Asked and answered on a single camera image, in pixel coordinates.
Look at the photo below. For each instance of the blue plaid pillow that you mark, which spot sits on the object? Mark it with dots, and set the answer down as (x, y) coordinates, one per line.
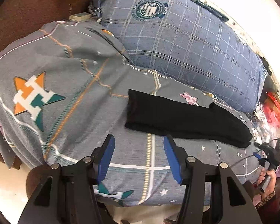
(186, 42)

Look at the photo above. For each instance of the beige small box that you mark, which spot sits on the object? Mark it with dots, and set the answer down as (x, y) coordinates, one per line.
(80, 17)

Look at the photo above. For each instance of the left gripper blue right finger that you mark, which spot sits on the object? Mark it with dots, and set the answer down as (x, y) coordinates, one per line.
(176, 157)

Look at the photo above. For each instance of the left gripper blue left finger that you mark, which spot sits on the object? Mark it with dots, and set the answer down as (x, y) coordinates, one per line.
(101, 158)

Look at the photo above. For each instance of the brown wooden headboard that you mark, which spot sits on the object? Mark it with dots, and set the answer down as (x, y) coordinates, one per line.
(30, 11)

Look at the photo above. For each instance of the black pants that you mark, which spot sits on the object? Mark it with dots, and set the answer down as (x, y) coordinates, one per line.
(161, 116)

